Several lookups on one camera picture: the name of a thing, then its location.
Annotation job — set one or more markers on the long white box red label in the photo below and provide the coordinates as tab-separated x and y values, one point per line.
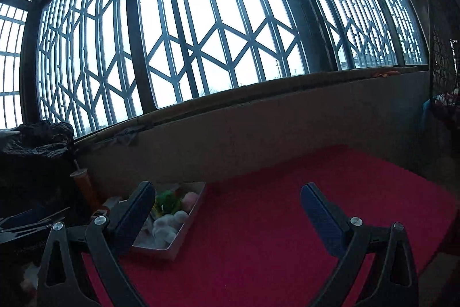
113	202

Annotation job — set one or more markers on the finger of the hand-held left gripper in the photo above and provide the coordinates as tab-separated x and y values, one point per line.
32	220
25	235

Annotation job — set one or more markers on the blue plastic bag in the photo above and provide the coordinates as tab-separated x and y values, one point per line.
427	112

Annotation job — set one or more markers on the grey rag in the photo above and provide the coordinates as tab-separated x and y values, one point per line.
125	138

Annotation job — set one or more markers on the magenta towel table cover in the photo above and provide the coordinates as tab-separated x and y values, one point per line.
269	220

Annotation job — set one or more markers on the red green plush toy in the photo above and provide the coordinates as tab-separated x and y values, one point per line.
169	199

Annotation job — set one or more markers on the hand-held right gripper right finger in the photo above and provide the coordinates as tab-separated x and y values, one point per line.
323	217

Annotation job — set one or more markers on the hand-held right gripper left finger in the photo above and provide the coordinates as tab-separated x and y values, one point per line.
134	217

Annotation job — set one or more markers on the black plastic bag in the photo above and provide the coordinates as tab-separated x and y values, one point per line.
36	145

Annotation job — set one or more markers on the white cardboard box tray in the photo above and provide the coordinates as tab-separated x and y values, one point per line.
187	231

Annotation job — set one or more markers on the orange cup with straw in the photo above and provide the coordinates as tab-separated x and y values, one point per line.
86	188

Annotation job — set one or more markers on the red white chair cushion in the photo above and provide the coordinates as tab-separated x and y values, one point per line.
452	96

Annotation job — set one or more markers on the brown wicker hanging chair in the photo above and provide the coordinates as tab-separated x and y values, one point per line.
444	59

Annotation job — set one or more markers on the orange cloth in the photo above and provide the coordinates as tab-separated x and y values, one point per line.
384	74

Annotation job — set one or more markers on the pink plush toy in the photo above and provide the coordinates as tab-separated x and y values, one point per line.
190	199

